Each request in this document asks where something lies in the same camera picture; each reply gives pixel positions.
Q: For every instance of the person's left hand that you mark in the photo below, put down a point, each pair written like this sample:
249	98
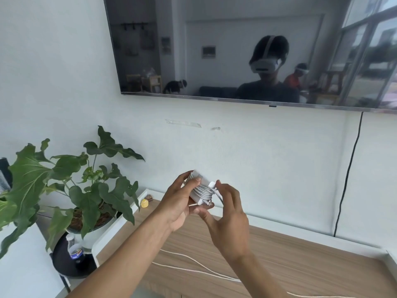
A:
173	207

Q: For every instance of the person's right hand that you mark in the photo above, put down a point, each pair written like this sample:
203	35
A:
231	229

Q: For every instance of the person's left thumb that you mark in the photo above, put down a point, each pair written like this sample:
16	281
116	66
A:
191	186

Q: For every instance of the person's right thumb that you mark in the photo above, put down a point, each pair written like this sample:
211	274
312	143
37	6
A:
205	217

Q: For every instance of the person's left forearm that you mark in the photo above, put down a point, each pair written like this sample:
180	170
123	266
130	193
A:
124	257

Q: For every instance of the person's right forearm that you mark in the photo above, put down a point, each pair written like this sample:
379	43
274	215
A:
257	279

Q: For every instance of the small brown object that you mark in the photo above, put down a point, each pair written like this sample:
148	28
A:
149	197

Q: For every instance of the small yellow object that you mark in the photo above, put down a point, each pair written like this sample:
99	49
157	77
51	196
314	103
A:
144	203

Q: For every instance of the clear tape strip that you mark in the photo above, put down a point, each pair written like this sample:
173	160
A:
183	123

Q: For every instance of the wooden white-framed television cabinet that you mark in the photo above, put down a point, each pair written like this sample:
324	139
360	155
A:
294	260

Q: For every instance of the white plant pot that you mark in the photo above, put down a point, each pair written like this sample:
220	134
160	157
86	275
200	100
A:
96	234

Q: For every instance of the clear plastic bottle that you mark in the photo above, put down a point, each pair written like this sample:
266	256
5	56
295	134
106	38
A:
74	249

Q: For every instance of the black round side table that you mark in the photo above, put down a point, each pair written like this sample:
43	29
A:
63	265

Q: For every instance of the green leafy plant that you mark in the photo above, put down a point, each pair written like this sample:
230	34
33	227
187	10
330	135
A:
28	179

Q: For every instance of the dark object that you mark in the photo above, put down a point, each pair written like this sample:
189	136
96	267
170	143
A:
4	176

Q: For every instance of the white side cabinet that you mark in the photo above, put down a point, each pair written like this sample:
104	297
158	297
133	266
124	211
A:
21	270

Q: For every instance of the black wall-mounted television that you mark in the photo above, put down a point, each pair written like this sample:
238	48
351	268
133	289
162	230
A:
217	43

